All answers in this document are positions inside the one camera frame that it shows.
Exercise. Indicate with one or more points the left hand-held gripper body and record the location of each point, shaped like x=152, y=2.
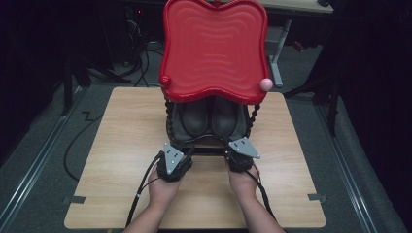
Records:
x=173, y=161

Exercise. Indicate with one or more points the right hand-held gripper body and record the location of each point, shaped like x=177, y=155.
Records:
x=241, y=153

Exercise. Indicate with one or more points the black flip-flop slipper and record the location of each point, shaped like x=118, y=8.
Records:
x=225, y=118
x=193, y=119

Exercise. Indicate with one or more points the red shoe rack top tray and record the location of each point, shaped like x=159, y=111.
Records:
x=213, y=48

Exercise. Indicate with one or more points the person's left hand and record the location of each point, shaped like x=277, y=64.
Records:
x=163, y=191

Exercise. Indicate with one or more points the person's right hand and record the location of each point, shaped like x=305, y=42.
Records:
x=243, y=184

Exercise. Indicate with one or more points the black metal stand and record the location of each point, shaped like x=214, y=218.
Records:
x=73, y=81
x=327, y=97

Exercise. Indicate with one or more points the dark computer tower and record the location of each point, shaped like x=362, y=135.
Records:
x=134, y=32

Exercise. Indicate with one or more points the light desk with metal leg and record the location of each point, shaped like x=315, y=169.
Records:
x=291, y=6

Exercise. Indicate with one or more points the metal floor rail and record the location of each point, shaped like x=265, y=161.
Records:
x=35, y=165
x=346, y=168

